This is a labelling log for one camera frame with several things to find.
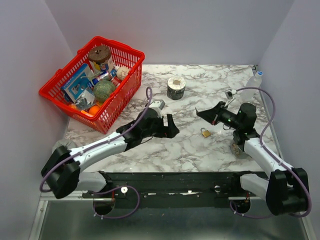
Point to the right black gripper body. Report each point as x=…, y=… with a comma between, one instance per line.
x=228, y=117

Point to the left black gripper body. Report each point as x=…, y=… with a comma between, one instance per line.
x=157, y=129

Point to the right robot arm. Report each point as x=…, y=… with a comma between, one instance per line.
x=286, y=189

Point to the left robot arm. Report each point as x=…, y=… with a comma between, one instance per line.
x=65, y=172

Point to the brass padlock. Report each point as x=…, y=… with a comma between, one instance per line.
x=206, y=133

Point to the clear plastic water bottle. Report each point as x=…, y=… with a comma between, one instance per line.
x=254, y=82

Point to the black wrapped tissue roll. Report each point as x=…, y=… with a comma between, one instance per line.
x=176, y=87

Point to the red plastic basket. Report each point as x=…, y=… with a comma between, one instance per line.
x=121, y=55

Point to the green netted melon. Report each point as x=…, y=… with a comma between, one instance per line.
x=102, y=90

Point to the orange fruit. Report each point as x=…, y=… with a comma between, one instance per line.
x=94, y=110

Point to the cream ball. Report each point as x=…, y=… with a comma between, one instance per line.
x=122, y=72

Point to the blue white box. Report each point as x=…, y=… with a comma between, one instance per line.
x=78, y=82

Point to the brown round lid container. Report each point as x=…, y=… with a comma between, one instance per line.
x=99, y=54

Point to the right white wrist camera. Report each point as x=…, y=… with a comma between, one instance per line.
x=230, y=95

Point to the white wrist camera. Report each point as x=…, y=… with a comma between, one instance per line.
x=230, y=95
x=157, y=105

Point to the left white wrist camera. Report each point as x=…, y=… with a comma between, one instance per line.
x=157, y=105

